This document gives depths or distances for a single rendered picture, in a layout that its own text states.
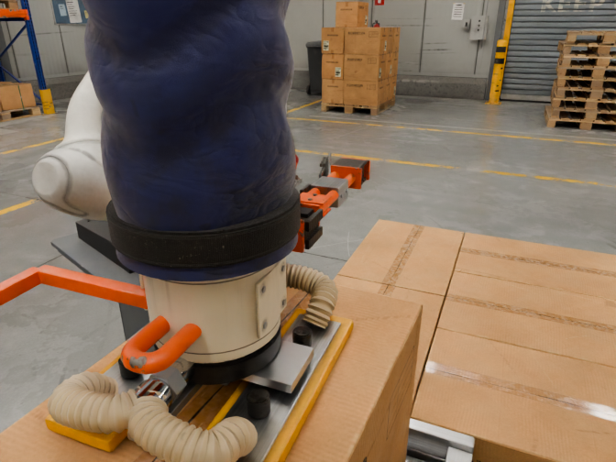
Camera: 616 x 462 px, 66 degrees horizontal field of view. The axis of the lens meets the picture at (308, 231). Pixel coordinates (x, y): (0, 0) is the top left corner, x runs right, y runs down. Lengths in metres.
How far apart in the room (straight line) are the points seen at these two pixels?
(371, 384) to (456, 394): 0.65
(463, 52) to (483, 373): 9.48
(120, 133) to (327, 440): 0.42
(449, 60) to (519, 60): 1.31
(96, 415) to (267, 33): 0.42
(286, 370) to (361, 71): 7.73
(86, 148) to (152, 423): 0.49
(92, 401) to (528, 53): 10.15
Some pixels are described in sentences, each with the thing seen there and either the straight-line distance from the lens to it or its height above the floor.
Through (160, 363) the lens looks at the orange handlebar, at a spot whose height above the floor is 1.09.
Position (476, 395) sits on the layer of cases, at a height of 0.54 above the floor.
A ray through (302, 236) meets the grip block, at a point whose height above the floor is 1.08.
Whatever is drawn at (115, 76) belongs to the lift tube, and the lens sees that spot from 0.49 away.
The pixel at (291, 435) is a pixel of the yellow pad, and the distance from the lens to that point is 0.60.
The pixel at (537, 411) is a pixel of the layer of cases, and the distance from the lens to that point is 1.35.
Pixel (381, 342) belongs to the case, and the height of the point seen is 0.95.
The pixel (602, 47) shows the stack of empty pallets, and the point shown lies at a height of 1.11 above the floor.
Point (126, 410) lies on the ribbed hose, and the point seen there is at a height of 1.04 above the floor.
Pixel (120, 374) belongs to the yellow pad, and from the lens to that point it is 0.71.
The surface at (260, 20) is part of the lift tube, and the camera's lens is 0.47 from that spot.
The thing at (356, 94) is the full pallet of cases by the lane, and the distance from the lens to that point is 8.31.
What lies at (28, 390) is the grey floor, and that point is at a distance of 2.40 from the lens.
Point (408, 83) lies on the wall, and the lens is 10.68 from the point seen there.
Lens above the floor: 1.41
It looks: 24 degrees down
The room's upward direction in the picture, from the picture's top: straight up
